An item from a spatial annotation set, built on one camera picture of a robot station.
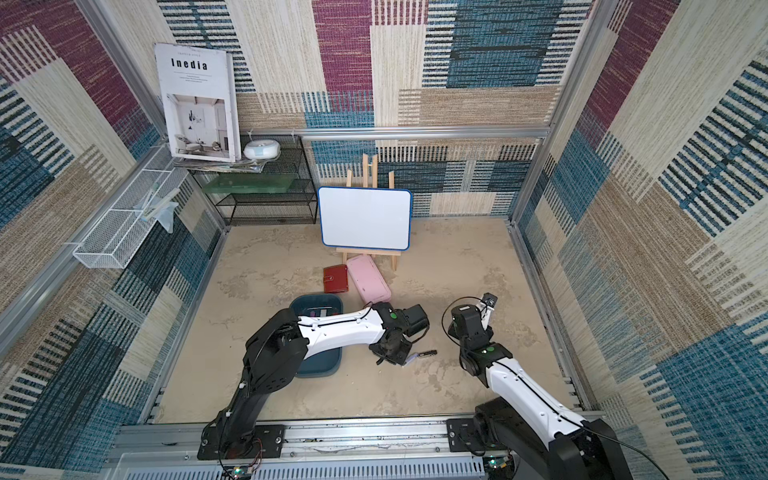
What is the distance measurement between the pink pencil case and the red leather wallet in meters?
0.02

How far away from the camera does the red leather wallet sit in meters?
1.03

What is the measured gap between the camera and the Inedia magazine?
76cm

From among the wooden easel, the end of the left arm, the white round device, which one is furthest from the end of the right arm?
the white round device

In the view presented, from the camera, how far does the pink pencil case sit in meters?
0.99

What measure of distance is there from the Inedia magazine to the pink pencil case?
1.60ft

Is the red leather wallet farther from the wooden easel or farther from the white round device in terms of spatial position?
the white round device

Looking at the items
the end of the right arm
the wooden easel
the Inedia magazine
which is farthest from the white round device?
the end of the right arm

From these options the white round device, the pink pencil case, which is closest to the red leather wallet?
the pink pencil case

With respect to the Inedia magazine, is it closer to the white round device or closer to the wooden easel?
the white round device

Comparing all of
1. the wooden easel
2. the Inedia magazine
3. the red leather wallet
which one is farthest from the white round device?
the red leather wallet

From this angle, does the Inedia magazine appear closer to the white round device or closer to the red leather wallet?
the white round device

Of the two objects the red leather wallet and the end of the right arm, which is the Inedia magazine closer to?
the red leather wallet

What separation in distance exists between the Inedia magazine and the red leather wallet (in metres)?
0.46

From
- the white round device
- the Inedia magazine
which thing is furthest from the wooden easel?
the Inedia magazine
